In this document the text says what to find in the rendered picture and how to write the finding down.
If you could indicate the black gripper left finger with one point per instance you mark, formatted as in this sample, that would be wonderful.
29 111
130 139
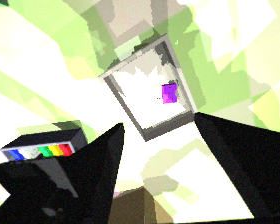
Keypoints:
88 175

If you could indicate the white square tray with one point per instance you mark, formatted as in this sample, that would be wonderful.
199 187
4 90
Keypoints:
130 84

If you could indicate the grey fuse block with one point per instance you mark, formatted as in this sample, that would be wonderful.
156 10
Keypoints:
64 142

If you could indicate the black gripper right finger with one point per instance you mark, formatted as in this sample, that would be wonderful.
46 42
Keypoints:
250 157

